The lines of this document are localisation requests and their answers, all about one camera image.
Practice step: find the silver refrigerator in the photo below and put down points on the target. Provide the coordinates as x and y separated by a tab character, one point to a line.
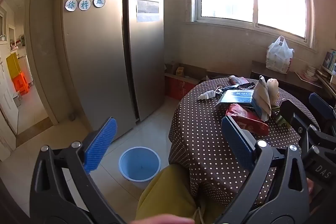
105	56

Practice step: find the row of books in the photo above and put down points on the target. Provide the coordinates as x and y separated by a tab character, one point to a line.
329	60

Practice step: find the white plastic bag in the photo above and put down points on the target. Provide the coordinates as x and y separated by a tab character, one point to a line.
278	58

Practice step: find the small yellow box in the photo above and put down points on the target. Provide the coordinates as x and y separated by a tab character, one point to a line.
180	71

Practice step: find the person's yellow trouser leg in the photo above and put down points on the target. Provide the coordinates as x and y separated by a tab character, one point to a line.
168	192

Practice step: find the brown polka dot tablecloth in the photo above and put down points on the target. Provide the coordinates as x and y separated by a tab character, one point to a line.
199	140

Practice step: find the black snack wrapper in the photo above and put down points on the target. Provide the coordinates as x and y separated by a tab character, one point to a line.
232	87

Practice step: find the red cardboard box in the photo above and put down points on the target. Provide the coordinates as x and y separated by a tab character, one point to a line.
178	87

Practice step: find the yellow plastic stool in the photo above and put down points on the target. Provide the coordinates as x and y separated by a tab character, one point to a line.
13	65

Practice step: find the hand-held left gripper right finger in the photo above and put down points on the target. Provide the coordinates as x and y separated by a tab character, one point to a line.
237	142

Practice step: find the dark wooden cabinet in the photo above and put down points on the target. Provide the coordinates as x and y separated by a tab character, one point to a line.
288	79

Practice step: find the beige paper bag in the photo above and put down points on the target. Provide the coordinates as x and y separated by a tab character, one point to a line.
273	87

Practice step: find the blue plastic basin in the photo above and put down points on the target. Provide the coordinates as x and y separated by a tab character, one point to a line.
139	163

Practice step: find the stack of white bowls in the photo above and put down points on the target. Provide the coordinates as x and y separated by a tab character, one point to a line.
311	71

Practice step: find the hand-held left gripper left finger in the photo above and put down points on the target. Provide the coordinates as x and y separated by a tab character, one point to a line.
101	145

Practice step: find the grey paper sheet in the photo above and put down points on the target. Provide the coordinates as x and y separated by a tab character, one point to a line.
148	11

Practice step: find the person's right hand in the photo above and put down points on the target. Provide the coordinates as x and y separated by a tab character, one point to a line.
310	186

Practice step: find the white cone wrapper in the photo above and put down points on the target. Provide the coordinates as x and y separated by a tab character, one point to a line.
207	95

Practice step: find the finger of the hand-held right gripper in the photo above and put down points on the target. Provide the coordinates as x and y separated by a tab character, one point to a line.
320	106
291	113

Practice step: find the orange plastic stool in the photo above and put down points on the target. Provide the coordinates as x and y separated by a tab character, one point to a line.
21	83

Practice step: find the person's left hand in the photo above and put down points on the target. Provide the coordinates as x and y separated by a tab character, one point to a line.
162	219

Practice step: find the blue flat box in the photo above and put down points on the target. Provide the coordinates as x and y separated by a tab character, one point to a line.
236	96

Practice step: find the white door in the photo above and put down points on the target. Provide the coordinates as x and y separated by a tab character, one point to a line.
6	108

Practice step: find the pink place mat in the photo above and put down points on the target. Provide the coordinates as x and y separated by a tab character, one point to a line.
302	77

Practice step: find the red snack wrapper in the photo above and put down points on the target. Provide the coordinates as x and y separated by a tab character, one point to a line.
246	119

